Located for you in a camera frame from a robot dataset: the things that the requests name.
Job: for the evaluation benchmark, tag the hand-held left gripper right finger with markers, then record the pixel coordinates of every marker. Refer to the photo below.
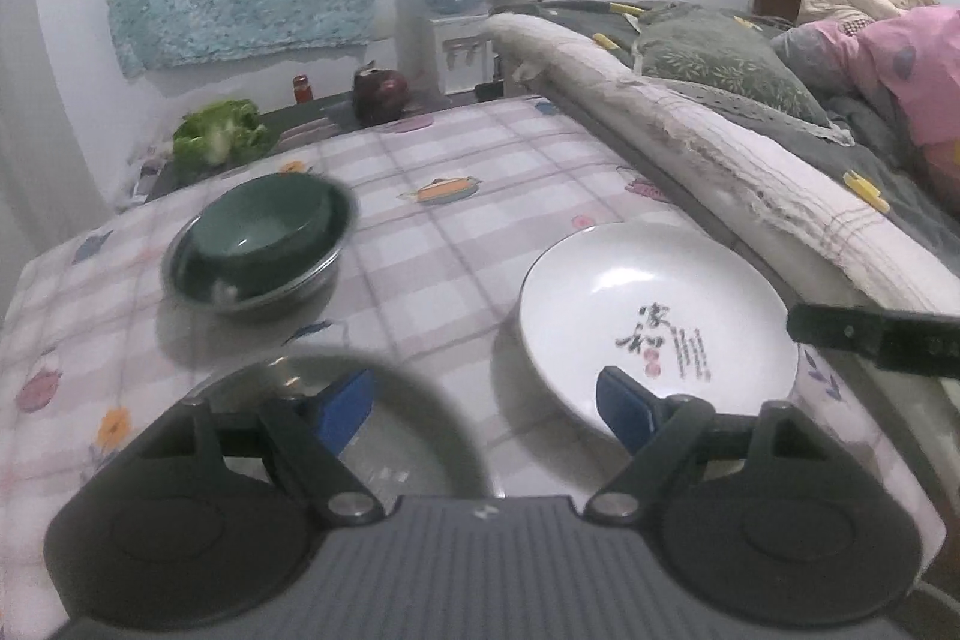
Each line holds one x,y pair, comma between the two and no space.
622,407

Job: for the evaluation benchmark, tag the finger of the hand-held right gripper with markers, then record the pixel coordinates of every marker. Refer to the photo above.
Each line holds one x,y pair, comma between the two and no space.
862,332

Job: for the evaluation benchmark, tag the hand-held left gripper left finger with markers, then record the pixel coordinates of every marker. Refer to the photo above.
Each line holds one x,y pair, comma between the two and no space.
345,407

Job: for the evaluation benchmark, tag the white printed plate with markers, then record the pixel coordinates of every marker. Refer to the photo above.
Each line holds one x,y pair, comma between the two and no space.
637,280

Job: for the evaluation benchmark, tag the dark green ceramic bowl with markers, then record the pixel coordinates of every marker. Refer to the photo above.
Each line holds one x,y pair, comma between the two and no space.
255,235

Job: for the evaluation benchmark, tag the yellow clip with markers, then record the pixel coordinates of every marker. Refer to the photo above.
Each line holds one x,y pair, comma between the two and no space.
604,40
630,9
866,190

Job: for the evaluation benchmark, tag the dark grey bedding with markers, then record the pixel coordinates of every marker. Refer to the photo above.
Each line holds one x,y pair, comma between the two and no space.
862,145

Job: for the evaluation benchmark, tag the plaid printed tablecloth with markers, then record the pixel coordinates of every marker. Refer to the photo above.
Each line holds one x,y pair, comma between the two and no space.
450,175

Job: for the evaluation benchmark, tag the pink blanket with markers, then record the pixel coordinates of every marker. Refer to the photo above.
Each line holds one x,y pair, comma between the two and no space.
907,55

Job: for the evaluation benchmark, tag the padded white bed footboard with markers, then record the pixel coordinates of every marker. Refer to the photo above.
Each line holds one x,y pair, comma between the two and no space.
675,108

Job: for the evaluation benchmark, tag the dark side table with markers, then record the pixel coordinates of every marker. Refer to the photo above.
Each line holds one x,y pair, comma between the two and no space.
322,111

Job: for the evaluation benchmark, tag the green leafy lettuce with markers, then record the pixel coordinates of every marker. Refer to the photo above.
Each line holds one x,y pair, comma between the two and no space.
221,130

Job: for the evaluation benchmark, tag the green leaf-print pillow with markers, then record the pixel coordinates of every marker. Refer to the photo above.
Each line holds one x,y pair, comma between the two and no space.
720,59

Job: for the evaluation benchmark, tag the purple onion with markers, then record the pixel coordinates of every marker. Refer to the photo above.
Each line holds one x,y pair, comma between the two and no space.
381,94

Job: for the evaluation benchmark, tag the red jar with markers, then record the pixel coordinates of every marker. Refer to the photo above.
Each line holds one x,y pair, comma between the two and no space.
301,90

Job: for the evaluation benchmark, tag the white water dispenser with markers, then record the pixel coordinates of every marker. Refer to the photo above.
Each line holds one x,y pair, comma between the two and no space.
461,51

